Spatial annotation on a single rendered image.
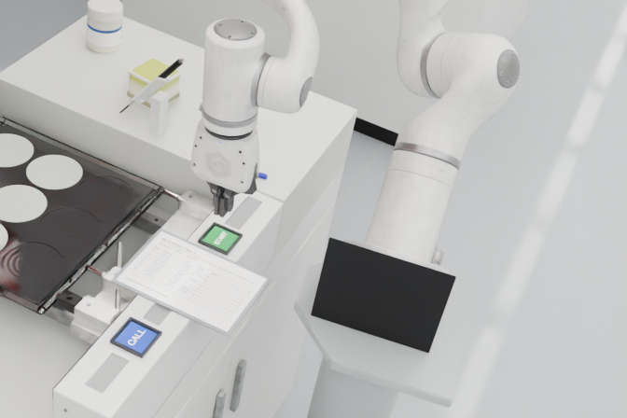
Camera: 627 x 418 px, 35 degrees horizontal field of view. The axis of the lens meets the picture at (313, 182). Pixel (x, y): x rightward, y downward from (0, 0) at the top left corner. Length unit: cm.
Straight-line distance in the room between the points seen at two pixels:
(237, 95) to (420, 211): 43
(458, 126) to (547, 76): 263
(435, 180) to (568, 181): 207
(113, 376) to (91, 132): 61
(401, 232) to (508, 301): 150
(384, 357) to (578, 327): 150
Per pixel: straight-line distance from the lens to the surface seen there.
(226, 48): 139
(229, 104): 143
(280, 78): 140
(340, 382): 187
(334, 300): 173
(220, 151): 150
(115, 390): 144
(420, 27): 175
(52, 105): 194
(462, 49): 172
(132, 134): 186
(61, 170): 188
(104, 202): 181
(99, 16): 204
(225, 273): 161
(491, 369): 294
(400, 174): 170
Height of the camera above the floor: 209
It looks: 38 degrees down
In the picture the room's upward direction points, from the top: 12 degrees clockwise
